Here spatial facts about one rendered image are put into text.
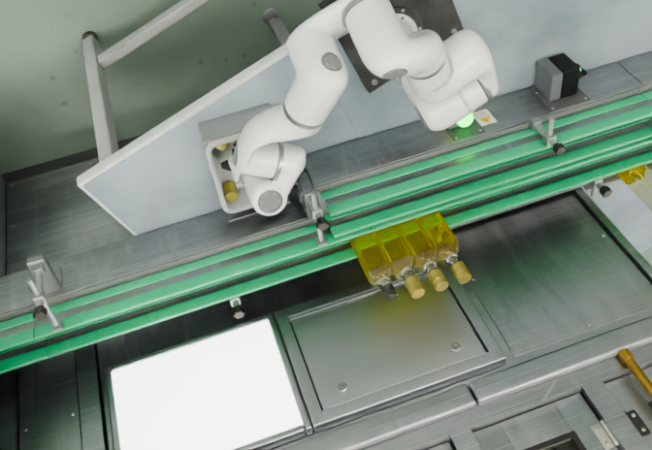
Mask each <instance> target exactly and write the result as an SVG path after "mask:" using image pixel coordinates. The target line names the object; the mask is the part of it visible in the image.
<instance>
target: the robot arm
mask: <svg viewBox="0 0 652 450"><path fill-rule="evenodd" d="M348 33H349V34H350V36H351V38H352V41H353V43H354V45H355V46H356V48H357V51H358V53H359V55H360V57H361V59H362V61H363V63H364V64H365V66H366V67H367V68H368V69H369V71H370V72H372V73H373V74H374V75H376V76H378V77H380V78H383V79H387V80H392V79H395V80H396V81H397V82H398V84H399V85H400V86H401V88H402V89H403V91H404V92H405V93H406V95H407V96H408V98H409V99H410V101H411V102H412V104H413V106H414V108H415V110H416V113H417V115H418V116H419V118H420V120H421V122H422V123H423V124H424V125H425V127H426V128H428V129H430V130H432V131H440V130H444V129H446V128H448V127H450V126H452V125H454V124H455V123H457V122H458V121H460V120H461V119H463V118H464V117H466V116H467V115H469V114H470V113H472V112H473V111H475V110H476V109H478V108H479V107H480V106H482V105H483V104H485V103H486V102H488V101H489V100H491V99H492V98H494V97H495V96H496V95H497V94H498V92H499V89H500V83H499V78H498V75H497V71H496V67H495V63H494V59H493V56H492V54H491V51H490V49H489V48H488V46H487V45H486V43H485V42H484V40H483V39H482V38H481V37H480V36H479V35H478V34H477V33H476V32H474V31H472V30H470V29H464V30H460V31H458V32H456V33H455V34H453V35H452V36H450V37H449V38H447V39H446V40H444V41H442V40H441V38H440V36H439V35H438V34H437V33H436V32H435V31H433V30H427V29H424V30H419V31H418V30H417V26H416V24H415V22H414V21H413V20H412V19H411V18H410V17H409V16H406V15H403V14H396V13H395V11H394V9H393V7H392V5H391V2H390V0H337V1H336V2H334V3H332V4H331V5H329V6H328V7H326V8H324V9H323V10H321V11H319V12H318V13H316V14H315V15H313V16H311V17H310V18H308V19H307V20H306V21H304V22H303V23H302V24H300V25H299V26H298V27H297V28H296V29H295V30H294V31H293V32H292V33H291V35H290V36H289V38H288V39H287V42H286V49H287V52H288V55H289V57H290V60H291V62H292V65H293V67H294V70H295V79H294V80H293V82H292V85H291V87H290V89H289V91H288V93H287V94H286V96H285V98H284V100H283V102H282V104H279V105H276V106H273V107H271V108H269V109H267V110H265V111H263V112H261V113H259V114H257V115H256V116H254V117H253V118H252V119H250V120H249V122H248V123H247V124H246V125H245V126H244V129H243V131H242V133H241V134H240V136H239V139H238V141H237V143H236V144H233V145H234V148H232V151H233V152H232V153H233V154H232V155H231V156H230V157H229V158H228V160H225V161H224V162H222V163H221V164H220V165H221V168H222V169H224V170H227V171H231V174H232V176H233V178H234V180H235V182H236V185H237V188H240V187H241V188H243V189H244V191H246V193H247V196H248V198H249V200H250V202H251V204H252V206H253V208H254V209H255V210H256V211H257V212H258V213H260V214H262V215H267V216H271V215H275V214H278V213H279V212H281V211H282V210H283V209H284V207H285V206H286V203H287V197H288V194H289V192H290V191H291V189H292V187H293V185H294V183H295V182H296V180H297V178H298V177H299V175H300V173H301V172H302V171H303V170H304V168H305V165H306V152H305V150H304V149H303V148H302V147H301V146H299V145H293V144H287V143H282V142H283V141H293V140H299V139H303V138H307V137H310V136H313V135H314V134H316V133H317V132H318V131H319V130H320V129H321V127H322V126H323V124H324V122H325V121H326V119H327V117H328V115H329V114H330V112H331V111H332V109H333V107H334V106H335V105H336V104H337V102H338V101H339V99H340V97H341V96H342V93H343V92H344V90H345V88H346V85H347V81H348V74H347V70H346V67H345V64H344V62H343V59H342V56H341V53H340V51H339V49H338V46H337V44H336V42H335V41H336V40H337V39H339V38H341V37H343V36H344V35H346V34H348Z"/></svg>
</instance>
